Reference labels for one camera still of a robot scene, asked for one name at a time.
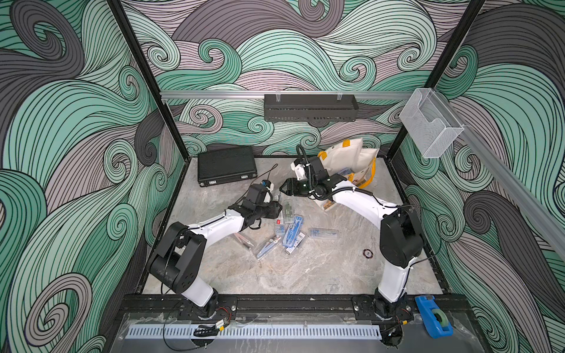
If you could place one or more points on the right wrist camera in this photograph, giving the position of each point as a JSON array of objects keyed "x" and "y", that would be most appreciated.
[{"x": 302, "y": 166}]

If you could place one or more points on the clear case red label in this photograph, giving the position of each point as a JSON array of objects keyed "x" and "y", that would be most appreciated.
[{"x": 280, "y": 225}]

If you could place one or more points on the black wall shelf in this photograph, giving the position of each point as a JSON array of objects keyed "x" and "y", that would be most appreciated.
[{"x": 315, "y": 109}]

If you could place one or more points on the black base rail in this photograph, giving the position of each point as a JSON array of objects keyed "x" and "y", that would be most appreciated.
[{"x": 357, "y": 306}]

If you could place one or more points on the white canvas bag yellow handles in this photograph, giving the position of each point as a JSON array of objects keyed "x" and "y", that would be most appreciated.
[{"x": 351, "y": 154}]

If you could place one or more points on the wooden ruler set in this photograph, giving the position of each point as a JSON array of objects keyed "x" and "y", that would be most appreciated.
[{"x": 327, "y": 204}]

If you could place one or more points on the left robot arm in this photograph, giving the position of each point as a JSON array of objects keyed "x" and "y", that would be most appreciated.
[{"x": 177, "y": 259}]

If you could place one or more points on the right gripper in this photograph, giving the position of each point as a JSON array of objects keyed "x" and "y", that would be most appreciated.
[{"x": 291, "y": 187}]

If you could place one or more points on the blue tape dispenser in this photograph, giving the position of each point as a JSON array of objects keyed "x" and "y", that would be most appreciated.
[{"x": 435, "y": 320}]

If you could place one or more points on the clear case green label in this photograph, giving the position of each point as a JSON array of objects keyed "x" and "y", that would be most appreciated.
[{"x": 288, "y": 213}]

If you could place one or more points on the black briefcase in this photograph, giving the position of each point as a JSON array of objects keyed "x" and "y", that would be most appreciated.
[{"x": 225, "y": 166}]

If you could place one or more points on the white slotted cable duct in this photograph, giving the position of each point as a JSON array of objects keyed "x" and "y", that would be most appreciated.
[{"x": 260, "y": 331}]

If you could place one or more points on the blue compass set package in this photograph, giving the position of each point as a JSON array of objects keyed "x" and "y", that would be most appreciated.
[{"x": 292, "y": 232}]

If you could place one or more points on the clear wall bin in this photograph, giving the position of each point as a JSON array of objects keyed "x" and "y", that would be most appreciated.
[{"x": 431, "y": 122}]

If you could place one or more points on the clear case pink compass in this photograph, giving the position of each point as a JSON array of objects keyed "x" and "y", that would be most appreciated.
[{"x": 244, "y": 241}]

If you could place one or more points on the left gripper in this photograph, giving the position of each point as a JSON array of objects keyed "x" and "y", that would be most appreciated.
[{"x": 273, "y": 212}]

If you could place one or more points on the clear flat compass case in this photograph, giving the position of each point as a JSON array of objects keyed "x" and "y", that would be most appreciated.
[{"x": 324, "y": 234}]

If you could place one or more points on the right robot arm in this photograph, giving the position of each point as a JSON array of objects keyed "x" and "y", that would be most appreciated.
[{"x": 401, "y": 241}]

